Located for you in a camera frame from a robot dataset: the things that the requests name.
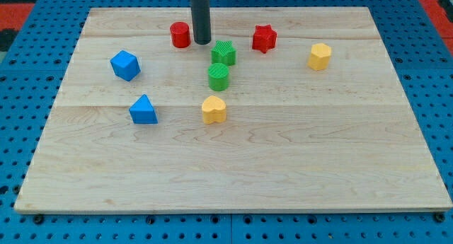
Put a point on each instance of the blue cube block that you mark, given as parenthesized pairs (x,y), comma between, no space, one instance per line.
(125,65)

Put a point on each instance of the yellow heart block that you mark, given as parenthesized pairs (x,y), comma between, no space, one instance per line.
(214,109)

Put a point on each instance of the green cylinder block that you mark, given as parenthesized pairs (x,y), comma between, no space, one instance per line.
(218,76)

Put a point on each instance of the light wooden board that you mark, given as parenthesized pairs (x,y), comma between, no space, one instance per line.
(295,140)

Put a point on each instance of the green star block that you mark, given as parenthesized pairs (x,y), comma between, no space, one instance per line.
(223,52)

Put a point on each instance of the blue triangle block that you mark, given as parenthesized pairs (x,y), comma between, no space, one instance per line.
(143,112)

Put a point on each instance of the red star block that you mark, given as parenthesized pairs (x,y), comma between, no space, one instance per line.
(264,38)

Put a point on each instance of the red cylinder block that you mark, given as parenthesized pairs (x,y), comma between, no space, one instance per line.
(180,34)

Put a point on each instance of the yellow hexagon block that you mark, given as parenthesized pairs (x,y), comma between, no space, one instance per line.
(320,56)

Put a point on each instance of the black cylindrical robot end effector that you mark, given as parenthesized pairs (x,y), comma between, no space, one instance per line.
(200,12)

